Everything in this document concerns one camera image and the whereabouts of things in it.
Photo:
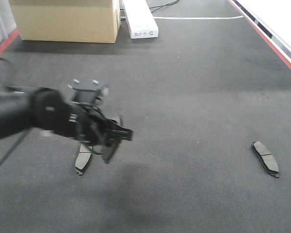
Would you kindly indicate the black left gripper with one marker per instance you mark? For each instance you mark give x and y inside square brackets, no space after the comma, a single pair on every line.
[90,127]

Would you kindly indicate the grey brake pad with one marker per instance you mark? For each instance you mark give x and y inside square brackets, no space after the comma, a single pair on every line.
[110,148]
[266,158]
[83,159]

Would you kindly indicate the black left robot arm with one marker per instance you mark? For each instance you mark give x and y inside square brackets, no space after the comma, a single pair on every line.
[45,108]

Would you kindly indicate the cardboard box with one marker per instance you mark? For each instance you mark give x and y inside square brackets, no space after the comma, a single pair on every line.
[89,21]

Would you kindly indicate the long white box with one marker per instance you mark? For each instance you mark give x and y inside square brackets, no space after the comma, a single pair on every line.
[139,19]

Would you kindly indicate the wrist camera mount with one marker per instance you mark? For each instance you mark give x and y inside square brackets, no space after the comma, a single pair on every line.
[89,91]

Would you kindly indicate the white cable strip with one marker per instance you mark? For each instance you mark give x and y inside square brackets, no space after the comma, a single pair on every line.
[199,18]

